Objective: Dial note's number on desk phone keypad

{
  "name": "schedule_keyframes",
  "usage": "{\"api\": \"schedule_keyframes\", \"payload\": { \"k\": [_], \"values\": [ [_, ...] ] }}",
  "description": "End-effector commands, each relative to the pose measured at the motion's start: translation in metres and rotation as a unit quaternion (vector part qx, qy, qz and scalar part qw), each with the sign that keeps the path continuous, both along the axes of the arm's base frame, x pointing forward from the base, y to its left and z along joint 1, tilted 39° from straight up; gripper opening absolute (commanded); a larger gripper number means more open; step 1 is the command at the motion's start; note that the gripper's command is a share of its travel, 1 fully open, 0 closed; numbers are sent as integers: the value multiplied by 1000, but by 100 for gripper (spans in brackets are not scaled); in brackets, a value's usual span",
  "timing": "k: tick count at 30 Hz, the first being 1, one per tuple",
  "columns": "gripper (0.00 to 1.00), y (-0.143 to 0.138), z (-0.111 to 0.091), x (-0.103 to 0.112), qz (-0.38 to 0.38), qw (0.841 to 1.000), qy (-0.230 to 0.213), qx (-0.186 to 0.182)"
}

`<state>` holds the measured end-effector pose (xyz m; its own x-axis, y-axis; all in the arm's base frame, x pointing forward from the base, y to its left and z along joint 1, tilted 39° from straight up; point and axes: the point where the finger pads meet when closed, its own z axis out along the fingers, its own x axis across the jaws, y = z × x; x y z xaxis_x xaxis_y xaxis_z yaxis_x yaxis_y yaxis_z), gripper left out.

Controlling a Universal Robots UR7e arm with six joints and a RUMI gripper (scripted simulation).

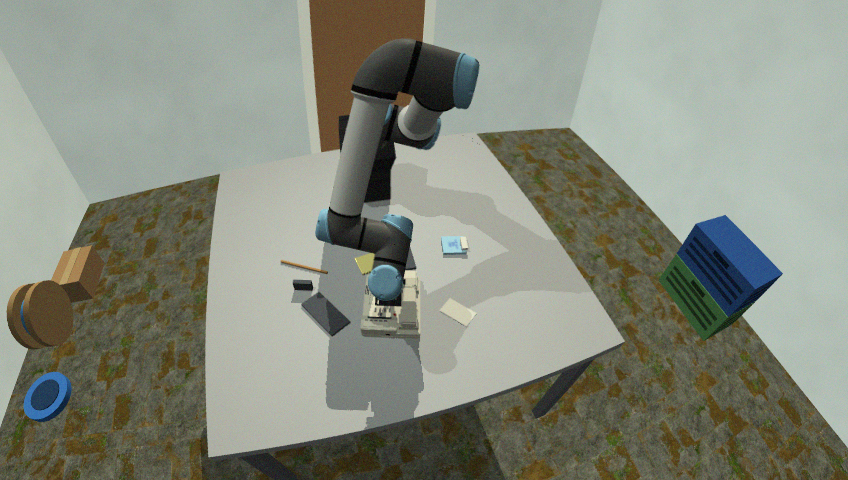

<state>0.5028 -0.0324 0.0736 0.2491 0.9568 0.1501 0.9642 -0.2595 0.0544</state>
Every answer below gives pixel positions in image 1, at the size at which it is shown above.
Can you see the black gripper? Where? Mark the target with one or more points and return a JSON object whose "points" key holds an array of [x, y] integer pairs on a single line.
{"points": [[394, 302]]}

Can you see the beige desk phone body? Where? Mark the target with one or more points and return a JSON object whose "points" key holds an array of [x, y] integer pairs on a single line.
{"points": [[381, 321]]}

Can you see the cream flat sheet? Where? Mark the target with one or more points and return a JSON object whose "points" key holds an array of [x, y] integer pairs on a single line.
{"points": [[458, 312]]}

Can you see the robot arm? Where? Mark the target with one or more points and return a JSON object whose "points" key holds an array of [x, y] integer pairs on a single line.
{"points": [[440, 78]]}

